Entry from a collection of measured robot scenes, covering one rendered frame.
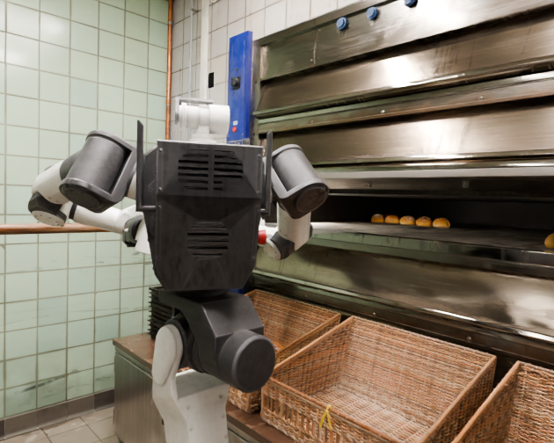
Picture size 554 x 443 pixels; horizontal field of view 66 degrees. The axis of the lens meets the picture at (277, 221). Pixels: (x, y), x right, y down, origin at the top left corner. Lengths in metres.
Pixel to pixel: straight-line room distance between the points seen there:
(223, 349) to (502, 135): 1.06
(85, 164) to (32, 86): 1.76
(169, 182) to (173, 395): 0.47
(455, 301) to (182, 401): 0.94
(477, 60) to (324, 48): 0.70
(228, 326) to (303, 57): 1.46
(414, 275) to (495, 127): 0.56
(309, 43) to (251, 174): 1.32
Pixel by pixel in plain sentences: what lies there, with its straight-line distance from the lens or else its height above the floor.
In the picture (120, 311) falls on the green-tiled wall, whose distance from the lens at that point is 2.89.
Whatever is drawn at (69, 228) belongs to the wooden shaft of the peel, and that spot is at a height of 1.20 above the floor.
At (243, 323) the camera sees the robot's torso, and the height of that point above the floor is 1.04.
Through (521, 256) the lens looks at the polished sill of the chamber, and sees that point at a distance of 1.48.
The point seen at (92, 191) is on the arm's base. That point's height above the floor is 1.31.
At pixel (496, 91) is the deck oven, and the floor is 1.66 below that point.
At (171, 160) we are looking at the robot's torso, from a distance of 0.81.
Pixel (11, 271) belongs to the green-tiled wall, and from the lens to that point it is 2.65.
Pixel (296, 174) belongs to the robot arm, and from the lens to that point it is 0.98.
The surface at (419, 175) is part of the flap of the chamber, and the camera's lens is 1.44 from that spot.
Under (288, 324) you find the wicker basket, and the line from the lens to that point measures 1.97.
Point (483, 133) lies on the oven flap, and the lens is 1.54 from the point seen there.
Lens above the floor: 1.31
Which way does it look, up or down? 3 degrees down
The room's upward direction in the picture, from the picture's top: 2 degrees clockwise
